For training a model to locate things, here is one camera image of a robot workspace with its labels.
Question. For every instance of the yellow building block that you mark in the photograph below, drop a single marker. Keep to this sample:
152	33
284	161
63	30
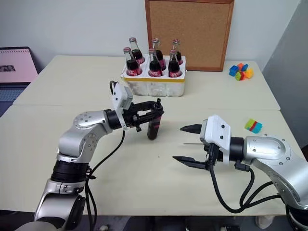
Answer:
249	73

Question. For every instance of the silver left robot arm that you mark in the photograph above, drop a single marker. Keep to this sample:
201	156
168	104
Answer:
81	134

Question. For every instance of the orange building block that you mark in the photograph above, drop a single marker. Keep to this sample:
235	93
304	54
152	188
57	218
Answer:
242	67

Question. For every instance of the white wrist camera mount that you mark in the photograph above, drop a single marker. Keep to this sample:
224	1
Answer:
121	96
216	131

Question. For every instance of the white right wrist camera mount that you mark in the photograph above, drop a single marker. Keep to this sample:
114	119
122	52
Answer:
216	131

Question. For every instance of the laptop with pink screen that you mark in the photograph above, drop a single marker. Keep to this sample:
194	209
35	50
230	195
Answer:
14	67

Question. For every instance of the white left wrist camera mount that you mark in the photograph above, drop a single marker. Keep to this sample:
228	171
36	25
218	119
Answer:
121	96

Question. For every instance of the white rounded floor object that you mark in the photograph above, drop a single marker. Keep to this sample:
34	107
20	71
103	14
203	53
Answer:
264	222

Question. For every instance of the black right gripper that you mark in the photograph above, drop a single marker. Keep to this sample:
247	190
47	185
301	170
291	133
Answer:
216	154

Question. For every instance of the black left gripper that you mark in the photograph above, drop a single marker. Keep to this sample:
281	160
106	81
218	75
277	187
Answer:
130	119

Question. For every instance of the glass cola bottle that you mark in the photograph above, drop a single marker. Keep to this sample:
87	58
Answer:
132	66
154	67
137	55
158	56
174	68
178	56

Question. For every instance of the white foam bottle crate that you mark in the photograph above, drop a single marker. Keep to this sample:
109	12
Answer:
156	86

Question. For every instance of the thin metal screwdriver bit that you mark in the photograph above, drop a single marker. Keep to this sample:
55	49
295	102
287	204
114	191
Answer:
192	144

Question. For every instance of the wood framed cork board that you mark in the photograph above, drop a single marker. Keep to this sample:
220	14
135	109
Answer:
190	33

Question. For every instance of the green building block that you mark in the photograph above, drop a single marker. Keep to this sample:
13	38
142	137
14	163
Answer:
240	76

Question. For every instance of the blue building block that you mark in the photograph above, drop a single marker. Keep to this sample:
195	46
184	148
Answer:
233	71

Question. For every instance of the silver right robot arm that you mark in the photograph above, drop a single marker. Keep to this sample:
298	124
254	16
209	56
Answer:
267	149

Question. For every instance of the dark soda bottle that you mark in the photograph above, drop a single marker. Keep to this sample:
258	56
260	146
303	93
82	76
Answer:
154	130

